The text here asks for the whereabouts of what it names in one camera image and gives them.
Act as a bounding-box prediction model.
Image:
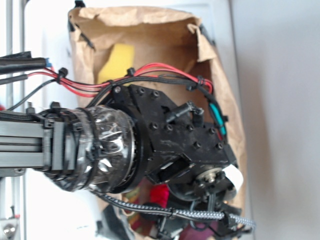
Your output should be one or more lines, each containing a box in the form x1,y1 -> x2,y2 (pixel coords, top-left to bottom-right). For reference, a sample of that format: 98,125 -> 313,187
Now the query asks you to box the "braided black white cable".
96,192 -> 257,230

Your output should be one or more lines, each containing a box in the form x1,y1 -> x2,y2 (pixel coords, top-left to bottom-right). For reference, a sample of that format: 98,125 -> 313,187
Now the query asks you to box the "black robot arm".
0,85 -> 245,240

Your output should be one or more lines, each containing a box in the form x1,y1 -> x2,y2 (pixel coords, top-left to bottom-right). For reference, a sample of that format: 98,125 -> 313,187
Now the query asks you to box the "aluminium frame rail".
0,0 -> 26,240

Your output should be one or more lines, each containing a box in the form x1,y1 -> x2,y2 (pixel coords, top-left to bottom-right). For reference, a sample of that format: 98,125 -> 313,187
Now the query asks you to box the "red paper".
149,184 -> 170,208

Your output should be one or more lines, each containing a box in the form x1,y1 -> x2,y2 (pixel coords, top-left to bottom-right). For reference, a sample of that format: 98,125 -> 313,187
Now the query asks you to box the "brown paper bag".
68,5 -> 247,240

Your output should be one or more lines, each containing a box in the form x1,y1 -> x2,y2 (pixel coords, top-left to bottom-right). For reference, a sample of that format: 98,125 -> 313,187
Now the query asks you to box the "red and black wire bundle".
0,51 -> 230,137

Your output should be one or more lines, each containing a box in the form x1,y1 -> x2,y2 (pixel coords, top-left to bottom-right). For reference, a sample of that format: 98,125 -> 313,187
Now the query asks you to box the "silver corner bracket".
0,218 -> 21,240

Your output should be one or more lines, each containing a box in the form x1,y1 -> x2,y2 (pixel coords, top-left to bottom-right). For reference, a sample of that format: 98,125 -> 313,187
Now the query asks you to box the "yellow sponge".
96,43 -> 135,84

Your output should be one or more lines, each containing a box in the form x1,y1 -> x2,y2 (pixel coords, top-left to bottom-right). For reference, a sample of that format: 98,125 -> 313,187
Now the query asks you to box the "red yellow green rope toy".
124,186 -> 143,233

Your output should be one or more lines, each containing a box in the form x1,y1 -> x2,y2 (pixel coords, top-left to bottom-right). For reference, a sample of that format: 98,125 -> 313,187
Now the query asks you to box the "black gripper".
109,84 -> 245,240

